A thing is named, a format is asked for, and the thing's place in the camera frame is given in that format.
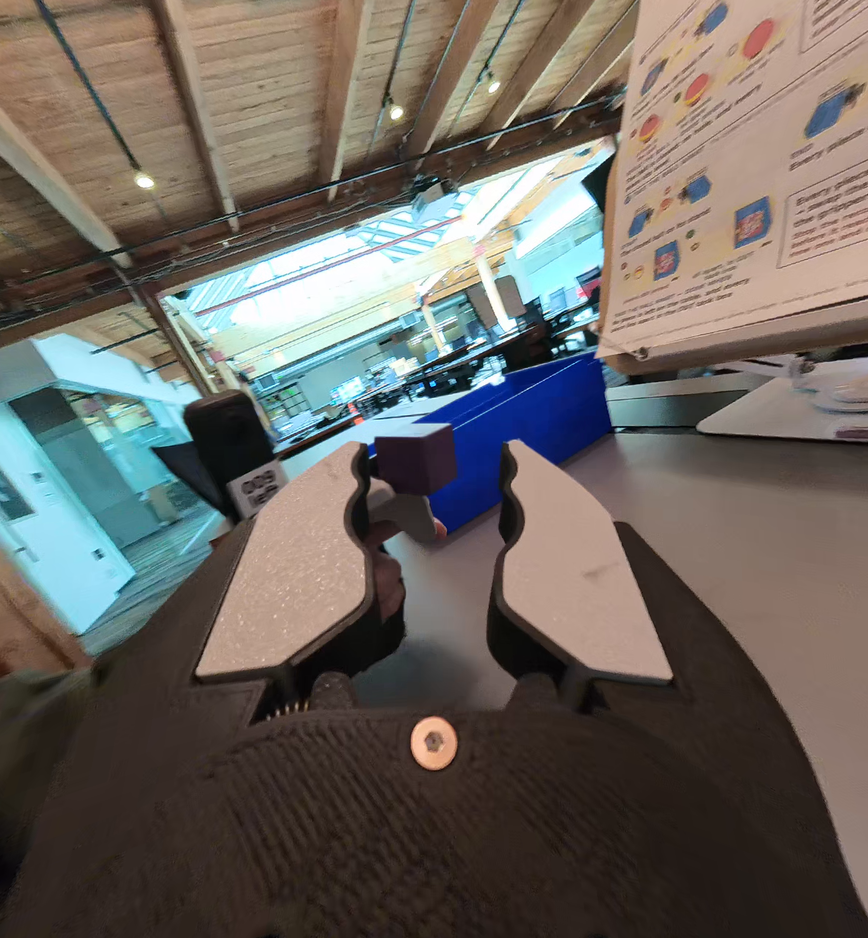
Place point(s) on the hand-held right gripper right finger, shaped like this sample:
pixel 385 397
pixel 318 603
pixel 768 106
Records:
pixel 573 586

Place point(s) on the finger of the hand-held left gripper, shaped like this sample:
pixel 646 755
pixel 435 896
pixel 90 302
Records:
pixel 405 509

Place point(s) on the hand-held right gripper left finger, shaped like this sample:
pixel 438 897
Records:
pixel 287 579

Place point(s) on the purple cube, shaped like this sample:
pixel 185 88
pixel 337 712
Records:
pixel 419 462

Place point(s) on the person's left hand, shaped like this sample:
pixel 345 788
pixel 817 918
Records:
pixel 386 571

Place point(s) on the large blue bin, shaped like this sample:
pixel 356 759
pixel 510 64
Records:
pixel 536 440

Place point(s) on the white stand base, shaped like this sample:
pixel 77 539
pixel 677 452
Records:
pixel 756 421

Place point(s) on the white round disc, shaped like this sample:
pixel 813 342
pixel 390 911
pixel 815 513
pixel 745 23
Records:
pixel 866 392

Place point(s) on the printed instruction sheet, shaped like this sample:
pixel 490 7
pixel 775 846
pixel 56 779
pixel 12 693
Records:
pixel 756 183

